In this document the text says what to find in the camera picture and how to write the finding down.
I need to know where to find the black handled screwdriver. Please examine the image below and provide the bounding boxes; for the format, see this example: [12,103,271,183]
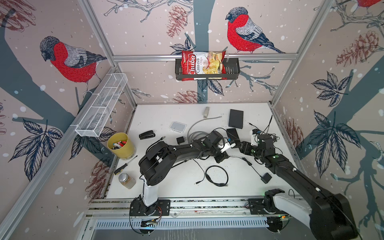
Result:
[114,155,138,175]

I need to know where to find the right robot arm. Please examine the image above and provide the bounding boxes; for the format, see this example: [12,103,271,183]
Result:
[238,135,359,240]

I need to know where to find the grey coiled ethernet cable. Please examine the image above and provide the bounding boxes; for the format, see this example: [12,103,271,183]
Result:
[186,115,223,145]

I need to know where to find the red chips bag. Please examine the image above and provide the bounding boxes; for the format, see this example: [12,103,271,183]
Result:
[182,51,226,75]

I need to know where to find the black coiled short cable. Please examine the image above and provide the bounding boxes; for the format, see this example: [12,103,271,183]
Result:
[204,165,229,188]

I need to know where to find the right black power adapter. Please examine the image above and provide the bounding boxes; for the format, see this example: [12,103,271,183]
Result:
[232,156,272,184]

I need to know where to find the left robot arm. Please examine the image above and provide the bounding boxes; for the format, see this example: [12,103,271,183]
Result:
[139,130,235,207]

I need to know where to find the ribbed black network switch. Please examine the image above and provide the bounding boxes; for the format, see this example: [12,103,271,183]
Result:
[227,128,241,148]

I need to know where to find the white mesh wall shelf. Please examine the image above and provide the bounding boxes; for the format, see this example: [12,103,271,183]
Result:
[75,73,128,138]

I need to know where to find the black wire wall basket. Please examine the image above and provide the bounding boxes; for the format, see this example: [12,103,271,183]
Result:
[175,58,240,81]

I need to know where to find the black stapler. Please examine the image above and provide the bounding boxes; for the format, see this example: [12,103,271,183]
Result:
[139,130,156,140]

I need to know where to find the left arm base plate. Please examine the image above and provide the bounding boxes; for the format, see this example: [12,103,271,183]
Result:
[130,196,171,217]

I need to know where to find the grey USB adapter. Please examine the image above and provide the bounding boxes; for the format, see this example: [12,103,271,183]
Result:
[203,107,210,119]

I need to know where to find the glass jar with lid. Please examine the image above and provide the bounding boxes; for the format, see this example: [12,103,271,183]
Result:
[118,173,136,189]

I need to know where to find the white small network switch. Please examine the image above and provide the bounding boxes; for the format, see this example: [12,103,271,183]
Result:
[170,121,187,133]

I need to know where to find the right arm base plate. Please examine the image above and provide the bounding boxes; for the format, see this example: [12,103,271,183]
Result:
[245,198,288,216]

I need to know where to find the yellow cup with markers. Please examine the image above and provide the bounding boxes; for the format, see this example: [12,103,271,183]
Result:
[107,133,136,159]

